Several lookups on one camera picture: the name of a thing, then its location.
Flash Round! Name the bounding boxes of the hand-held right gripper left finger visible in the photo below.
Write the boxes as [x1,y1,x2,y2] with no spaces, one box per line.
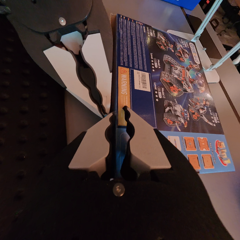
[68,112,116,177]

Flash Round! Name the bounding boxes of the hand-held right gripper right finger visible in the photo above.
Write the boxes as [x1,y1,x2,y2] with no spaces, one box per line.
[120,105,172,176]

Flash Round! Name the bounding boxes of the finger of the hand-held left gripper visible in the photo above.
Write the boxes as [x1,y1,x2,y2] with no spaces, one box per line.
[80,33,113,114]
[43,31,104,118]

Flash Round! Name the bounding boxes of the blue robot toy kit box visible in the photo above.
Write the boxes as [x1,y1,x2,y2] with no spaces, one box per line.
[110,13,236,178]

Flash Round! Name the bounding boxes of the white metal stand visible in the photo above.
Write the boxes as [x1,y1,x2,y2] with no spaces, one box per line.
[166,0,240,84]

